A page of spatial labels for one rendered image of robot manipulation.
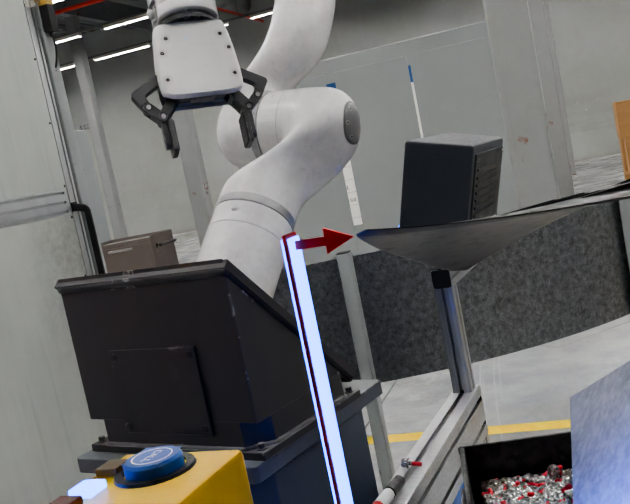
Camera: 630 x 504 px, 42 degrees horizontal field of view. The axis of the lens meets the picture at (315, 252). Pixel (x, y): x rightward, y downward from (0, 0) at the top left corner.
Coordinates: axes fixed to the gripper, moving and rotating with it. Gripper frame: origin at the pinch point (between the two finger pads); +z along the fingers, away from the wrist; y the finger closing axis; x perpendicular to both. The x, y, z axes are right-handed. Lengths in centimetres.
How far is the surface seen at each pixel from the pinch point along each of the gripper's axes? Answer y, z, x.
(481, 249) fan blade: 18.1, 23.1, -25.4
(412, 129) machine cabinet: 262, -163, 496
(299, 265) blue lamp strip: 1.1, 21.0, -22.8
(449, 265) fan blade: 16.1, 23.5, -22.1
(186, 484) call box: -14, 37, -41
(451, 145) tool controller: 39.3, 0.3, 15.2
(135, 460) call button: -17, 34, -37
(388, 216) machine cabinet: 238, -103, 533
